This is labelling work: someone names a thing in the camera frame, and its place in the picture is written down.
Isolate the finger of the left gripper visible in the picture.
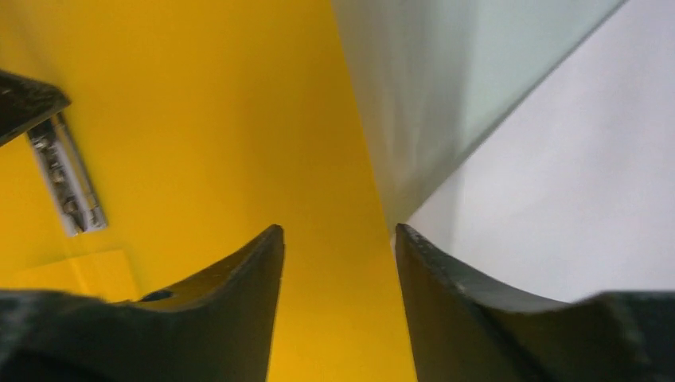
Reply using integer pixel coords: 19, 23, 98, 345
1, 70, 71, 146

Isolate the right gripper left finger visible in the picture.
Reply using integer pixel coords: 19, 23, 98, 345
1, 224, 284, 381

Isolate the metal folder clip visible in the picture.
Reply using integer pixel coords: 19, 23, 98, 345
27, 112, 108, 236

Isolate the orange plastic folder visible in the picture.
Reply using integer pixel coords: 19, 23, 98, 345
1, 1, 416, 381

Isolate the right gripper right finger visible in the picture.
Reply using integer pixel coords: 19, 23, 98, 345
395, 224, 674, 381

